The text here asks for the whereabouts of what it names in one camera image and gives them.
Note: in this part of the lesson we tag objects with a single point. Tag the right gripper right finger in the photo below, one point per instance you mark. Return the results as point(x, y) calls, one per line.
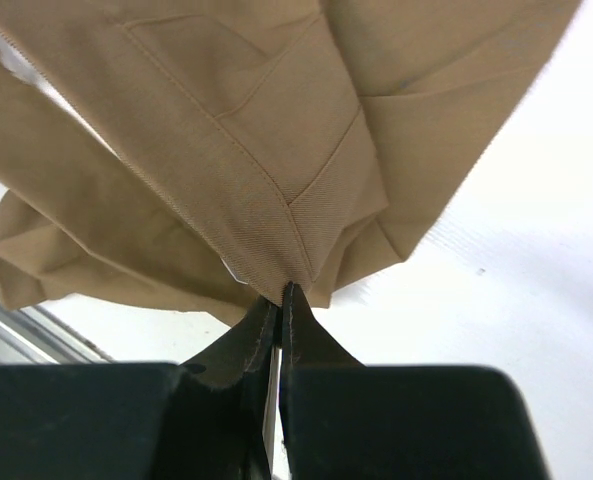
point(321, 402)

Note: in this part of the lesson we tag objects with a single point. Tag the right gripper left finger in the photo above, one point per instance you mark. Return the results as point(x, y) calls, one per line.
point(226, 407)

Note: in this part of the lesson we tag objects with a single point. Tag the tan skirt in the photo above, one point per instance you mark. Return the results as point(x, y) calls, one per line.
point(194, 155)

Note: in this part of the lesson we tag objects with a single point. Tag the aluminium rail frame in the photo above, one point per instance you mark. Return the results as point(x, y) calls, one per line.
point(33, 336)

